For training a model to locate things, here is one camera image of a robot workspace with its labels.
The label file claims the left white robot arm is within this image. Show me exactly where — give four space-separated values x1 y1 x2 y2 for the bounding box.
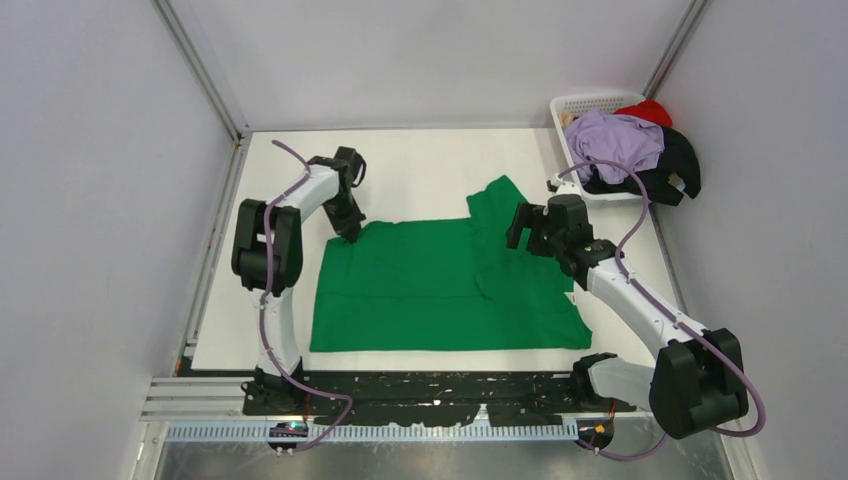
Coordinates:
231 139 367 414

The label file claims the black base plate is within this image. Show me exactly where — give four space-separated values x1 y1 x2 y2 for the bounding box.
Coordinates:
241 371 633 427

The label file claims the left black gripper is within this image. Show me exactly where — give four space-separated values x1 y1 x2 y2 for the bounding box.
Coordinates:
322 194 366 244

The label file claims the slotted grey cable duct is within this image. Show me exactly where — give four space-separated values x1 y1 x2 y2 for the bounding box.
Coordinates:
165 419 578 443

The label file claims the white plastic laundry basket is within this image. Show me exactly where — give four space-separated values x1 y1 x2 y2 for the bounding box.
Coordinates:
549 90 645 207

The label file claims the red t shirt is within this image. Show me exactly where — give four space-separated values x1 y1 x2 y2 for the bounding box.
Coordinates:
615 99 673 128

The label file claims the black t shirt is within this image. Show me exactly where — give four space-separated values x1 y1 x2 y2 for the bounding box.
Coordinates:
586 125 702 206

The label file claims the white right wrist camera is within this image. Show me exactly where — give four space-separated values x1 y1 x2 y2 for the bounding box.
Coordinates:
546 177 581 197

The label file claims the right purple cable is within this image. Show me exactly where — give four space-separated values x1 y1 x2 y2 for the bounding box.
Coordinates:
556 159 768 462

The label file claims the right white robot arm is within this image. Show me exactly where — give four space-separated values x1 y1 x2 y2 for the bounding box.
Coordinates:
506 194 754 439

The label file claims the lilac t shirt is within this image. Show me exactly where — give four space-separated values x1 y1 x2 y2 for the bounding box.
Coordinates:
564 109 665 185

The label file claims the green t shirt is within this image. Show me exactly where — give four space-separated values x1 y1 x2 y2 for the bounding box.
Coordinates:
310 176 593 353

